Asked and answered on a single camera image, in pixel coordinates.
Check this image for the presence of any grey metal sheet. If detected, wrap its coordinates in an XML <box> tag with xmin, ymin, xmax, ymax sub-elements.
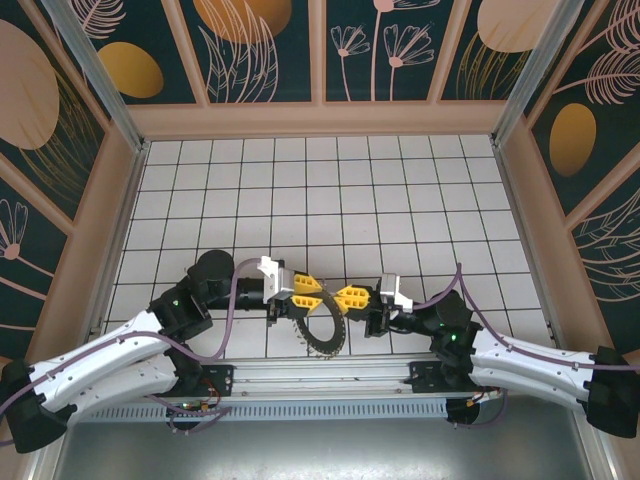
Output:
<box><xmin>49</xmin><ymin>394</ymin><xmax>596</xmax><ymax>480</ymax></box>

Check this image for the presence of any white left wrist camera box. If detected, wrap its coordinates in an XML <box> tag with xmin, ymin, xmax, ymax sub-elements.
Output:
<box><xmin>257</xmin><ymin>254</ymin><xmax>297</xmax><ymax>304</ymax></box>

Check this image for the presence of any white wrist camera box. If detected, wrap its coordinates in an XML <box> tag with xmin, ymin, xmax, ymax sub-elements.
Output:
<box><xmin>378</xmin><ymin>272</ymin><xmax>414</xmax><ymax>315</ymax></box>
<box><xmin>257</xmin><ymin>254</ymin><xmax>297</xmax><ymax>304</ymax></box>

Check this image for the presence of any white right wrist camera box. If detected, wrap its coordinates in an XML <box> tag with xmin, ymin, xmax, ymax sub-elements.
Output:
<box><xmin>378</xmin><ymin>272</ymin><xmax>414</xmax><ymax>315</ymax></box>

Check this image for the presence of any long aluminium base rail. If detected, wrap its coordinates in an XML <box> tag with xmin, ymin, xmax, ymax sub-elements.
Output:
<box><xmin>47</xmin><ymin>353</ymin><xmax>594</xmax><ymax>401</ymax></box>

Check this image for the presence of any yellow connector with red wires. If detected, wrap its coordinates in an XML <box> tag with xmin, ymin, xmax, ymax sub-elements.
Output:
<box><xmin>462</xmin><ymin>389</ymin><xmax>502</xmax><ymax>409</ymax></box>

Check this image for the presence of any slotted grey cable duct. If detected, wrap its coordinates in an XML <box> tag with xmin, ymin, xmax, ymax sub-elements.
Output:
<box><xmin>74</xmin><ymin>397</ymin><xmax>451</xmax><ymax>424</ymax></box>

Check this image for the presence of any small circuit board with wires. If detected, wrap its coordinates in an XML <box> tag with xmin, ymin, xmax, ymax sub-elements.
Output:
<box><xmin>166</xmin><ymin>398</ymin><xmax>224</xmax><ymax>419</ymax></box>

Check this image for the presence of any aluminium table side rail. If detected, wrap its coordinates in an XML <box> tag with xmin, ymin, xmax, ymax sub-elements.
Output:
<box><xmin>88</xmin><ymin>141</ymin><xmax>151</xmax><ymax>361</ymax></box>
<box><xmin>492</xmin><ymin>141</ymin><xmax>559</xmax><ymax>351</ymax></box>

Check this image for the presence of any aluminium corner post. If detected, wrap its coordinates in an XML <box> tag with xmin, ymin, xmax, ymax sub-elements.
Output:
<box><xmin>39</xmin><ymin>0</ymin><xmax>151</xmax><ymax>154</ymax></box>
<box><xmin>489</xmin><ymin>0</ymin><xmax>589</xmax><ymax>146</ymax></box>

